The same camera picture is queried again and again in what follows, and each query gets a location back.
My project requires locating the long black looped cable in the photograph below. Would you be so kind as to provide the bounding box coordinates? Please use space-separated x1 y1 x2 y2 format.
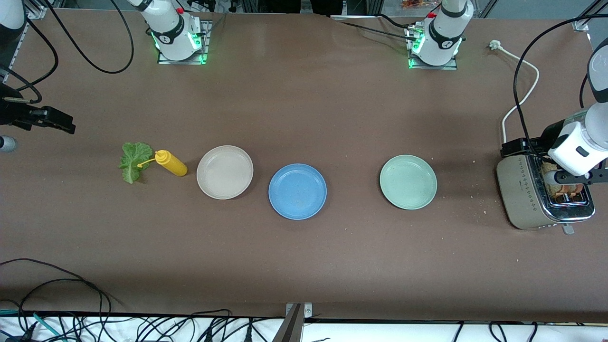
0 258 112 342

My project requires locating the yellow squeeze bottle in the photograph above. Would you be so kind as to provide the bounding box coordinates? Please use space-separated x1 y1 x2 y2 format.
137 150 188 177

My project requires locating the short black looped cable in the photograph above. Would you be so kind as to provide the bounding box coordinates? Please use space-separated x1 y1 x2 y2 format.
18 278 104 342

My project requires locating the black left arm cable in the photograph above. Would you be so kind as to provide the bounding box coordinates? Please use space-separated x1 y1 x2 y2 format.
514 14 608 160

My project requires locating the green lettuce leaf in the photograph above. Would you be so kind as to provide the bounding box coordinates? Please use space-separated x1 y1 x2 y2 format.
118 142 155 184

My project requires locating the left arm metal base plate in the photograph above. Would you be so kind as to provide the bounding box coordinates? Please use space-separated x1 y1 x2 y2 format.
408 26 459 70

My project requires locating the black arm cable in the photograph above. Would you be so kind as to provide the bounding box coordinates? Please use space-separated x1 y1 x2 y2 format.
0 0 135 104
514 14 608 160

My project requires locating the black base power cable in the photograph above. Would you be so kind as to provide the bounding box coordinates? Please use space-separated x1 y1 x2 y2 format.
378 13 421 30
340 21 418 41

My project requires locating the teal cable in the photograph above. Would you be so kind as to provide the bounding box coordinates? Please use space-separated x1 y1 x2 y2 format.
0 309 63 341

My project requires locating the blue round plate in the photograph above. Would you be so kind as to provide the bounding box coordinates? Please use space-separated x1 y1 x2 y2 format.
268 163 328 220

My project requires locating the aluminium profile post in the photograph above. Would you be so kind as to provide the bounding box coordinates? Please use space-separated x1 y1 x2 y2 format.
272 303 313 342

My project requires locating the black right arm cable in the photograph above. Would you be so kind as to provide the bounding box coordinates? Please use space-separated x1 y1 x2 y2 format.
0 0 135 104

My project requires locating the beige round plate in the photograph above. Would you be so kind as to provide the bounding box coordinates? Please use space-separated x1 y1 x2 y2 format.
196 145 254 200

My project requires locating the green round plate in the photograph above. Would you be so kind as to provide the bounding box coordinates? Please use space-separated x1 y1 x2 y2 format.
379 154 438 210

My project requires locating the white toaster power cable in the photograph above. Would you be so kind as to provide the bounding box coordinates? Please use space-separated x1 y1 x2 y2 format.
489 40 541 160

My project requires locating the silver two-slot toaster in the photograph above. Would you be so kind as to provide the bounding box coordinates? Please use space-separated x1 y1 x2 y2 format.
496 142 596 236

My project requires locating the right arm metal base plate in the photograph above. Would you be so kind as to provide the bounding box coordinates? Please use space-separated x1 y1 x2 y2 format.
157 19 212 65

